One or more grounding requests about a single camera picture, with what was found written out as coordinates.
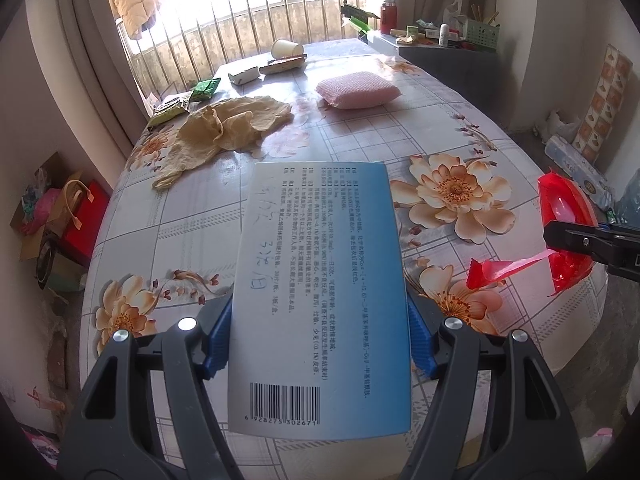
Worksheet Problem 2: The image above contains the cardboard box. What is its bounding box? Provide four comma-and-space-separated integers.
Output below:
11, 152, 83, 261

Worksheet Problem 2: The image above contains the patterned tile board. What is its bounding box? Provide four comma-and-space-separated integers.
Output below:
572, 44, 633, 163

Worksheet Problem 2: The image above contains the small white box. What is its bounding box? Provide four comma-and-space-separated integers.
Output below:
228, 66, 260, 86

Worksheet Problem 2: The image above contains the pink mesh sponge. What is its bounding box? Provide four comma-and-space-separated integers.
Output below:
315, 72, 402, 110

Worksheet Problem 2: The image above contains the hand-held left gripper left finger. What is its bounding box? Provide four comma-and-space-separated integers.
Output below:
57, 295, 246, 480

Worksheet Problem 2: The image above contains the black round pot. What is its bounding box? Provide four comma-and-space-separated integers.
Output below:
35, 235, 63, 291

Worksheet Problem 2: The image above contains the green plastic basket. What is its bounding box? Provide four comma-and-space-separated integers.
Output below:
465, 19, 501, 52

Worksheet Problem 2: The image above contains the red gift bag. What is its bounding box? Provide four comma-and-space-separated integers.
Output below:
60, 180, 112, 266

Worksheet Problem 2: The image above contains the toilet paper pack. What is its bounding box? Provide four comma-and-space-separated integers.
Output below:
544, 135, 613, 206

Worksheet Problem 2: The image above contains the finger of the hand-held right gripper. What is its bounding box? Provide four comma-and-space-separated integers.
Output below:
545, 222, 608, 263

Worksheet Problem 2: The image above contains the red plastic bag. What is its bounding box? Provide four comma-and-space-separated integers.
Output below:
467, 169, 599, 297

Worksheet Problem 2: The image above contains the metal window railing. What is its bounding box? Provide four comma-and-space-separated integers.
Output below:
117, 0, 396, 111

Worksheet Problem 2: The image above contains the green snack packet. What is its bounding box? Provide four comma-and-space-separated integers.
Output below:
191, 77, 222, 102

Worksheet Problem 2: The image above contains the yellow-green snack packet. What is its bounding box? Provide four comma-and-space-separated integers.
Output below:
147, 92, 193, 128

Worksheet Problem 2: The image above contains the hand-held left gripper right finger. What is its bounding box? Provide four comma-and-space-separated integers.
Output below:
400, 292, 583, 480

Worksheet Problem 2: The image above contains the floral tablecloth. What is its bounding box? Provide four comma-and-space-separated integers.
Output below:
77, 37, 608, 480

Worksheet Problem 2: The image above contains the crumpled white plastic bag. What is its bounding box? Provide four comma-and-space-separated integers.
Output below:
537, 110, 583, 143

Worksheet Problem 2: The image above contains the pink plastic bag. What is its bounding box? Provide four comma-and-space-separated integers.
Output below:
30, 187, 63, 226

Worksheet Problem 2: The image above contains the yellow cloth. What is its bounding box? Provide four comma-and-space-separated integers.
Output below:
152, 95, 296, 191

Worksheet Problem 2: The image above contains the green plastic tool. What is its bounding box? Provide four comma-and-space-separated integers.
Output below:
340, 4, 381, 36

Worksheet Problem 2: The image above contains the dark grey cabinet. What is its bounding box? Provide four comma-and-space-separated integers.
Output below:
397, 42, 501, 126

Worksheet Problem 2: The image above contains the blue white medicine box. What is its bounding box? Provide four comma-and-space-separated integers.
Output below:
227, 161, 413, 436

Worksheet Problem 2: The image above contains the white paper cup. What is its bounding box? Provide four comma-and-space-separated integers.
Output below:
271, 38, 305, 59

